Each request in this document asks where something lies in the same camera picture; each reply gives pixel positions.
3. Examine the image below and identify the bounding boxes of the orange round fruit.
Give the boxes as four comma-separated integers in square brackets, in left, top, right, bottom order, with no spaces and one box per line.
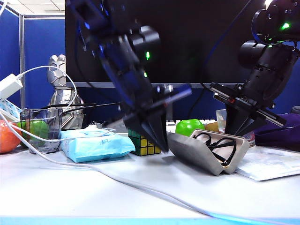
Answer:
[0,120,22,155]

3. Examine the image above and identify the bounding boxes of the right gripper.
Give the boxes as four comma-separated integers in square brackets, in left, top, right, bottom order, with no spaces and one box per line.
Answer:
[210,82,286,136]

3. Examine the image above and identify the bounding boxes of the brown kiwi fruit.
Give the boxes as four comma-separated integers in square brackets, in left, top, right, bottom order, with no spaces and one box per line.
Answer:
[204,122,220,132]

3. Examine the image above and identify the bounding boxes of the black computer monitor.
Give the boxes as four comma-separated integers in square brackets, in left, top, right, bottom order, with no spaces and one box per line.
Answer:
[65,0,266,90]

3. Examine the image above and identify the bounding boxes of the smoky clear plastic cup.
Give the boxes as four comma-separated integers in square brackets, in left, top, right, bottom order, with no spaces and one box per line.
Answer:
[19,109,63,154]

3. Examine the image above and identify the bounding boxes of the light blue wet wipes pack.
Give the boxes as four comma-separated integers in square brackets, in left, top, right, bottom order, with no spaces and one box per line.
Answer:
[60,127,136,164]

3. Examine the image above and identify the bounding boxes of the thin white cable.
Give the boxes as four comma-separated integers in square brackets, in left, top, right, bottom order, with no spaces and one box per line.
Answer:
[0,66,117,143]

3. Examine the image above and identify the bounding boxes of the green apple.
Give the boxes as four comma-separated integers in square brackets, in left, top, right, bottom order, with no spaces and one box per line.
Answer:
[16,120,49,143]
[175,119,206,137]

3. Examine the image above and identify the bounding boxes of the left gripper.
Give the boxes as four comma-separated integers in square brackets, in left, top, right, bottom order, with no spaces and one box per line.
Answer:
[105,83,193,153]

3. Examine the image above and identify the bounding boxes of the silver armoured fist figurine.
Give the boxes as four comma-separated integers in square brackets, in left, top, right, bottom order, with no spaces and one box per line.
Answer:
[46,54,85,131]

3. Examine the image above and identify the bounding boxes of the black cable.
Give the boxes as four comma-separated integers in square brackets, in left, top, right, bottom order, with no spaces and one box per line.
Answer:
[41,102,124,118]
[187,89,205,120]

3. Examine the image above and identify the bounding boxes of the grey glasses case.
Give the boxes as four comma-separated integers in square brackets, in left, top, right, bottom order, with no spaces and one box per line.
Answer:
[166,128,250,176]

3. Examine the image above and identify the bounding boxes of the grey and white keyboard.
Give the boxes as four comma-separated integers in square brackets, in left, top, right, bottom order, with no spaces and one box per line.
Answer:
[90,119,218,141]

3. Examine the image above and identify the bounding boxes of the black frame glasses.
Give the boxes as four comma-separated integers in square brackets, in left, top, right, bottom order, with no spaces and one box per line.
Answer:
[194,132,236,166]

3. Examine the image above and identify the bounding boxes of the rubiks cube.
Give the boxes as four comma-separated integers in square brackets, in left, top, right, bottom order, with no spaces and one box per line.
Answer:
[128,130,162,157]

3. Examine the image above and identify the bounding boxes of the clear glass with red print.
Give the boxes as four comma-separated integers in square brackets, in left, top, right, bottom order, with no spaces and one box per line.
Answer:
[215,109,255,147]

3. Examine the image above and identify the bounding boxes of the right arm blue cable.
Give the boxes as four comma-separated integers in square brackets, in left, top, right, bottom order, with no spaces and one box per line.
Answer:
[201,0,253,92]

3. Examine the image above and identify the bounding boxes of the white power adapter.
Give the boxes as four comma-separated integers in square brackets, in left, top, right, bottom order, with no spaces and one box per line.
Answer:
[0,74,24,100]

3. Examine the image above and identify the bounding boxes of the blue and white box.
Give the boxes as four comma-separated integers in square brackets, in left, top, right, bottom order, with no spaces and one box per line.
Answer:
[0,99,24,122]

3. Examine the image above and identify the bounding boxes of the thick white cable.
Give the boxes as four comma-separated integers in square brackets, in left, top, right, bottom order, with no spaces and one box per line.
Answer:
[0,110,300,225]

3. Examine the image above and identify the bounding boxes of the grey partition post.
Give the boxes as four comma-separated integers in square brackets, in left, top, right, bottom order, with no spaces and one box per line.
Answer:
[18,14,25,110]

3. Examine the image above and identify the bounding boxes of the purple fabric bag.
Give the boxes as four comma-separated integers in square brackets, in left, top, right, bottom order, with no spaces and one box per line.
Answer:
[254,114,300,148]

